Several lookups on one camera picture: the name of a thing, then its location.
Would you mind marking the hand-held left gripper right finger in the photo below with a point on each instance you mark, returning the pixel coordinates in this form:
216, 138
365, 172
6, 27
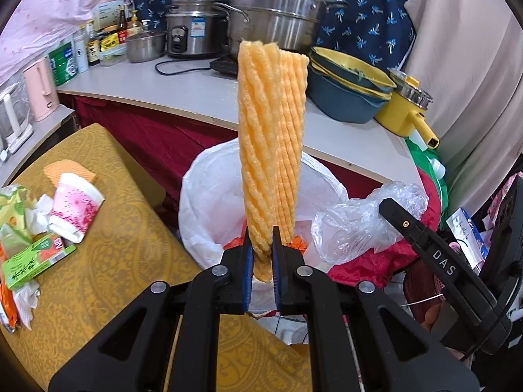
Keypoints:
278, 273

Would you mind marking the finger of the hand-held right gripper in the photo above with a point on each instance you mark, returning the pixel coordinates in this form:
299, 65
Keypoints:
433, 249

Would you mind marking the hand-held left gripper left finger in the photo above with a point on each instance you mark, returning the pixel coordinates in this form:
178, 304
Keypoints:
247, 271

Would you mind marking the bin with white bag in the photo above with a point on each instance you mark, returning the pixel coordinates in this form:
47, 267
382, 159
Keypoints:
204, 212

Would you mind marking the clear plastic bag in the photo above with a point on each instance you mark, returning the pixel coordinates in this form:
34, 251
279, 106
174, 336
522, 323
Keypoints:
347, 228

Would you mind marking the long orange foam net sleeve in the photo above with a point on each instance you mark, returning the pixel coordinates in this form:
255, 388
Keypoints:
269, 130

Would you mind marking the green carton box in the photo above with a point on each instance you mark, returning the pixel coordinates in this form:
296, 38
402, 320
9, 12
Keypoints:
32, 261

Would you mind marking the yellow-green snack packet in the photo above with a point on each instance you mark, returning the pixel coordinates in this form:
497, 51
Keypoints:
11, 202

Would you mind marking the white and blue packet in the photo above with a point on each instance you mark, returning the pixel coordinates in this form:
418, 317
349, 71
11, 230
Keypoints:
470, 232

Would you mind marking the red cloth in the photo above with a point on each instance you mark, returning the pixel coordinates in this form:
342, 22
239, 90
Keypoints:
367, 265

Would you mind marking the green cloth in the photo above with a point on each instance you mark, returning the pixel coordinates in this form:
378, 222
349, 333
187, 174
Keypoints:
421, 155

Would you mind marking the dark red counter curtain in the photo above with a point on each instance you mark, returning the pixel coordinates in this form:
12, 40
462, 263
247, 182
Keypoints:
163, 139

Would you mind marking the pink paper cup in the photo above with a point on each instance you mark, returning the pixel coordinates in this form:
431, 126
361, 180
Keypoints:
73, 208

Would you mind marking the grey kitchen counter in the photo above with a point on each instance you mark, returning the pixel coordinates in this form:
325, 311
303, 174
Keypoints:
163, 90

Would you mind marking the beige curtain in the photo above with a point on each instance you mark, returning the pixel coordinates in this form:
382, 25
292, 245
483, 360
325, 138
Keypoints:
461, 49

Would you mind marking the yellow plastic basin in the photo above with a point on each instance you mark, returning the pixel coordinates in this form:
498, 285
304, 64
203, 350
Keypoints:
351, 63

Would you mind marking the black induction cooker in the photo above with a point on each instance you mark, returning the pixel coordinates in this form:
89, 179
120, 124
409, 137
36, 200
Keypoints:
224, 66

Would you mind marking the short orange foam net sleeve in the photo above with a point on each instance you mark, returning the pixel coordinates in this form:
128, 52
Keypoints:
61, 169

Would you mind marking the crumpled white tissue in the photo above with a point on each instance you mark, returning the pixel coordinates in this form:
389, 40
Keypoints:
26, 302
39, 212

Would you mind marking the low grey side cabinet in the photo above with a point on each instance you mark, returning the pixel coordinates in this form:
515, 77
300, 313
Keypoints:
61, 126

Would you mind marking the pale green snack packet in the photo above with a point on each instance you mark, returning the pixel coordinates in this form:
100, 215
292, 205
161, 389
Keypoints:
12, 243

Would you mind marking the orange snack packet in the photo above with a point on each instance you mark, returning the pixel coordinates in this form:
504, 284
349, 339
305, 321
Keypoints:
8, 306

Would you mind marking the navy printed cloth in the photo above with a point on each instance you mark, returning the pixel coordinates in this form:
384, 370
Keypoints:
367, 12

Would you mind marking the small steel pot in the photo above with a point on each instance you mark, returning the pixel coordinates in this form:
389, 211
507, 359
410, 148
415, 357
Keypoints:
145, 47

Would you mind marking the steel rice cooker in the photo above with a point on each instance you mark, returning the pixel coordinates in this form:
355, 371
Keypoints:
196, 28

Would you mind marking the clear food container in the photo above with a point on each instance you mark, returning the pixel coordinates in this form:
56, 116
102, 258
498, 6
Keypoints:
112, 55

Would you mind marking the large steel steamer pot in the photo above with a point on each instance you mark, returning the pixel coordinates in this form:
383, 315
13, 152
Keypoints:
282, 12

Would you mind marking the white pump bottle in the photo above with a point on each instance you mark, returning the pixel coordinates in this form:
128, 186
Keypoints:
146, 26

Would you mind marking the yellow label jar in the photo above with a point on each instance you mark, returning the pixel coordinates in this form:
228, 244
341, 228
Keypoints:
109, 40

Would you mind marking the amber oil bottle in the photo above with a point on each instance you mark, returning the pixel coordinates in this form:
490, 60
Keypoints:
133, 24

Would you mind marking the dark sauce bottle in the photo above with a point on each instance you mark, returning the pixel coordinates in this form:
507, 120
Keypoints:
93, 47

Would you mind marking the white flask bottle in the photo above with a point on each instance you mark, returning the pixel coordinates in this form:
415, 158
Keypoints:
81, 51

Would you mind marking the green tin can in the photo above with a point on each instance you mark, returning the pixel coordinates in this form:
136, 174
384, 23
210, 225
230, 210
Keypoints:
63, 65

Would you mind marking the pink electric kettle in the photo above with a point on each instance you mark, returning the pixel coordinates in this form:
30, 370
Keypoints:
39, 90

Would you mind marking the slim dark bottle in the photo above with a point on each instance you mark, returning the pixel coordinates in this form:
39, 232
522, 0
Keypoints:
122, 24

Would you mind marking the glass electric kettle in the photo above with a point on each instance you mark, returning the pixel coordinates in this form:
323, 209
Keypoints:
12, 118

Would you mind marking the white and green box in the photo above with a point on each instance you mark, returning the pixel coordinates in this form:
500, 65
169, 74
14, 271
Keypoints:
107, 14

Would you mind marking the pink dotted cloth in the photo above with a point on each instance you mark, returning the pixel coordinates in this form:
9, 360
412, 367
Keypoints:
49, 4

